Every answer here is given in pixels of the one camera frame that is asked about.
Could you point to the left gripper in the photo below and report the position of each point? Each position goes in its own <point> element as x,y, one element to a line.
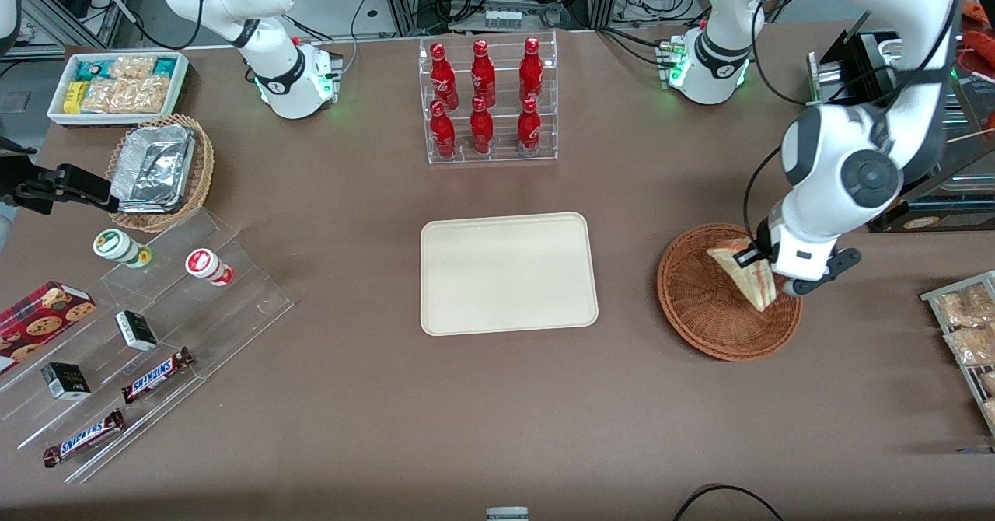
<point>761,242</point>

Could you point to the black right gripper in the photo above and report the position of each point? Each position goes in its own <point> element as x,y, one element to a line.
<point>48,185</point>

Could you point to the triangular sandwich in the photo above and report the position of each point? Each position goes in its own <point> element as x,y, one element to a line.
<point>750,284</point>

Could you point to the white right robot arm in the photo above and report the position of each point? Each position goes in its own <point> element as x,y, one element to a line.
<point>272,62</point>

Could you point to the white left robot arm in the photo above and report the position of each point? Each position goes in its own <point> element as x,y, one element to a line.
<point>824,155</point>

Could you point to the round brown wicker basket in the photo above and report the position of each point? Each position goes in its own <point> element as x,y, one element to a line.
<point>692,303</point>

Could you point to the oval light wicker basket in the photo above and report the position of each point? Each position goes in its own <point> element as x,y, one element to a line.
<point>200,171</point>

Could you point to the tray of packaged snacks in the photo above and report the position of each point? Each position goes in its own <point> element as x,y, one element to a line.
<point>933,297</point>

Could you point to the beige plastic tray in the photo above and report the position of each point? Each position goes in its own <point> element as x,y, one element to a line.
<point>509,272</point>

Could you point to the green lid yogurt cup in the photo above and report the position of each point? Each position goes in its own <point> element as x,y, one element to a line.
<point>116,246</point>

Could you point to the white snack bin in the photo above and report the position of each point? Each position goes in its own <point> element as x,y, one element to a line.
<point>56,113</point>

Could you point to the stacked foil containers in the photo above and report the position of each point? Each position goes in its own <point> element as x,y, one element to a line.
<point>151,167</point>

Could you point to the yellow snack pack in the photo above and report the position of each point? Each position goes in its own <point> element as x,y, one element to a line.
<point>75,96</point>

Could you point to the large clear cracker pack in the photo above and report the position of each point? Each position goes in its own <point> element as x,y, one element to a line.
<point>124,95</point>

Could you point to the teal snack pack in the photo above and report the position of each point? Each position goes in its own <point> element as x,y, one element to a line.
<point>92,68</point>
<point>165,64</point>

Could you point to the red tartan cookie box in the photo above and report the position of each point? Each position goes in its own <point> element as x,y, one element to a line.
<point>39,323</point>

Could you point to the small clear cracker pack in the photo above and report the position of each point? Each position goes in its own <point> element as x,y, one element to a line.
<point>134,66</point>

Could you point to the small black box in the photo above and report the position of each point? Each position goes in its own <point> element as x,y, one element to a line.
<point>66,381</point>
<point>136,330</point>

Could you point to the red lid yogurt cup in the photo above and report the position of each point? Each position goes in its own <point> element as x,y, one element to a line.
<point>206,264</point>

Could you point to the clear acrylic stepped display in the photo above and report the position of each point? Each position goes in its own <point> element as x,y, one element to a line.
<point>225,311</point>

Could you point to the Snickers chocolate bar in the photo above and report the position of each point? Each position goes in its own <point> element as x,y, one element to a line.
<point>84,437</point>
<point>158,375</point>

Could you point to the black food warmer machine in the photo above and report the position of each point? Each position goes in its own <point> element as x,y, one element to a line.
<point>855,66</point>

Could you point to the red cola bottle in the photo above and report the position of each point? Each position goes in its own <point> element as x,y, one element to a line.
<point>531,70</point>
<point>483,74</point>
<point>442,134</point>
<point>528,127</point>
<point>441,78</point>
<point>481,129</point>

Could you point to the clear acrylic bottle rack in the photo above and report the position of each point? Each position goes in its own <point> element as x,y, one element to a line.
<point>501,155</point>

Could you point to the glass display case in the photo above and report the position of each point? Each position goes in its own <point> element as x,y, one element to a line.
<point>978,39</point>

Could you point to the small grey device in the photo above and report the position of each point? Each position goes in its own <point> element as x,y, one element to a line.
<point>507,514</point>

